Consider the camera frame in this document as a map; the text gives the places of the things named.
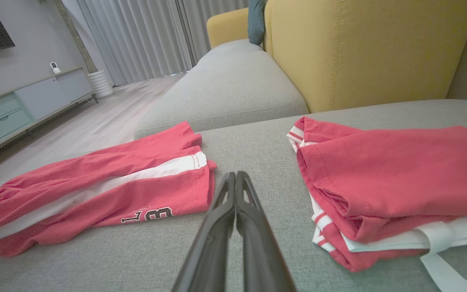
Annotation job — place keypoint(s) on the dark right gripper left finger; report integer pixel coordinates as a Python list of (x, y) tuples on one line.
[(211, 243)]

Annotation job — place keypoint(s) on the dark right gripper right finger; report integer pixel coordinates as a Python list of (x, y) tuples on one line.
[(258, 251)]

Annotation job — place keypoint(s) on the red shorts with white stripe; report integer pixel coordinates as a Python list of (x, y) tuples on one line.
[(95, 186)]

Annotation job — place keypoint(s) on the red shirt with white trim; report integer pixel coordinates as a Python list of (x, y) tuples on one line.
[(391, 178)]

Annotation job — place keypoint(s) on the grey sofa ottoman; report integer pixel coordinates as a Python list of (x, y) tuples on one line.
[(258, 154)]

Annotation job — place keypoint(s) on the grey sofa seat cushion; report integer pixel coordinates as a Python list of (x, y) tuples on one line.
[(225, 89)]

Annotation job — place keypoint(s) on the white ribbed cylinder appliance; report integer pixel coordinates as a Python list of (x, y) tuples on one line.
[(101, 84)]

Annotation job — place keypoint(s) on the grey pleated curtain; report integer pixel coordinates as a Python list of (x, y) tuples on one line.
[(144, 36)]

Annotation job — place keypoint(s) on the yellow sofa armrest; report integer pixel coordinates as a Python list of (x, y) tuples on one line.
[(227, 26)]

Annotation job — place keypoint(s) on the teal pillow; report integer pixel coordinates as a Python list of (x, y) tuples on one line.
[(256, 20)]

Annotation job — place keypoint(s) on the pale tv cabinet with drawers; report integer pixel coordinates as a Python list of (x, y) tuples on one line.
[(26, 105)]

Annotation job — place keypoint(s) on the yellow sofa backrest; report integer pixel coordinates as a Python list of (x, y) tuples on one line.
[(371, 48)]

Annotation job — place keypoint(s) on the small white security camera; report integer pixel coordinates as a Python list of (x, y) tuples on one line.
[(55, 67)]

